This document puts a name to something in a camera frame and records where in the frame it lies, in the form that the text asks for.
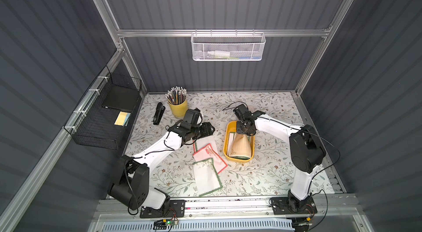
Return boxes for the yellow storage tray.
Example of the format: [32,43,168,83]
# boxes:
[223,121,255,163]

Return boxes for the beige lined stationery paper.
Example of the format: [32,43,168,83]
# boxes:
[227,133,252,160]

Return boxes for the green bordered stationery paper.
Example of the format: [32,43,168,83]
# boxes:
[193,135,218,153]

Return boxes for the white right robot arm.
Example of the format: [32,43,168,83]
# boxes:
[233,104,326,202]

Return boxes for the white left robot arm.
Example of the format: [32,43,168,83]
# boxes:
[107,109,215,216]

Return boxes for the yellow pencil cup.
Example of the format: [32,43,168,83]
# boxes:
[169,100,188,119]

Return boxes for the bundle of pencils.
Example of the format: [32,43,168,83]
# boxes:
[166,87,187,105]

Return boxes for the yellow sticky notes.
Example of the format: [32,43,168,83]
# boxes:
[114,111,131,126]

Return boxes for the black notebook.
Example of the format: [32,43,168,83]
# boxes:
[102,85,140,112]

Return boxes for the white glue bottle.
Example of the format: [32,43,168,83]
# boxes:
[207,51,231,58]

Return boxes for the black camera cable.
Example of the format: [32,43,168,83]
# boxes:
[222,101,248,111]

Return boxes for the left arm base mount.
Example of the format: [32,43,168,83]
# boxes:
[140,200,186,219]

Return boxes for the white mesh wall basket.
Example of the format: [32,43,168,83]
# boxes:
[191,32,266,61]

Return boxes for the black wire wall basket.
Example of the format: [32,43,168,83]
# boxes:
[64,70,142,150]

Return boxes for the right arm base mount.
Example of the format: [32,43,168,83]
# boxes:
[269,196,318,217]

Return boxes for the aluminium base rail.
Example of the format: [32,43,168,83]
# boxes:
[92,192,363,222]

